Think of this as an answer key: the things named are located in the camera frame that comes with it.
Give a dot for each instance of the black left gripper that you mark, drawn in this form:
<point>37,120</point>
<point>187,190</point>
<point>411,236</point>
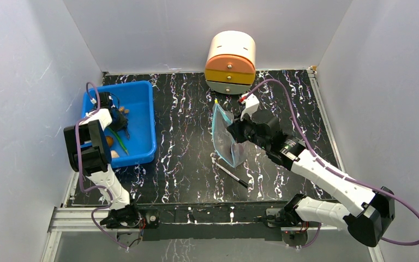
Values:
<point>124,123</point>

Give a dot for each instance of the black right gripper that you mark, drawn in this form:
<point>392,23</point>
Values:
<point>239,130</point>

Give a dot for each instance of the brown longan bunch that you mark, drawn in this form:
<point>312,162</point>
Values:
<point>123,110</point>

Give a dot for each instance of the green chili pepper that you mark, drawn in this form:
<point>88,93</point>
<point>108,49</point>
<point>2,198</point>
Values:
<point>120,141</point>

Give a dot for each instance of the dark red onion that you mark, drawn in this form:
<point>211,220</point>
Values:
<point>240,149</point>

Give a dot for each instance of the clear zip top bag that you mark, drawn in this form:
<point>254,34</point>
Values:
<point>223,142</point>

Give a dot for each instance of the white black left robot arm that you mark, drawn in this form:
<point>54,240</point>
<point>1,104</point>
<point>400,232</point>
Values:
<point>89,154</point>

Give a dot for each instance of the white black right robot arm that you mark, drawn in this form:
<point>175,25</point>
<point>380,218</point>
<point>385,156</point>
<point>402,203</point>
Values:
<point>364,213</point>

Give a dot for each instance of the blue plastic bin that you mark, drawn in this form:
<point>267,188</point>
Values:
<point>141,143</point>

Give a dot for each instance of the black and white pen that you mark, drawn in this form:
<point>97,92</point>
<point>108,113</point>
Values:
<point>237,179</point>

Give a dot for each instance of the pastel mini drawer cabinet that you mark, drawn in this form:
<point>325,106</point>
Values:
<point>230,66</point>

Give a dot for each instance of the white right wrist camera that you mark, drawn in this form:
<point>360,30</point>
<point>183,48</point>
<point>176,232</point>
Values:
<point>250,105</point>

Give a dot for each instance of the aluminium frame rail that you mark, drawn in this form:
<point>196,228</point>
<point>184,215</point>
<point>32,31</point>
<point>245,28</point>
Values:
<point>199,221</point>

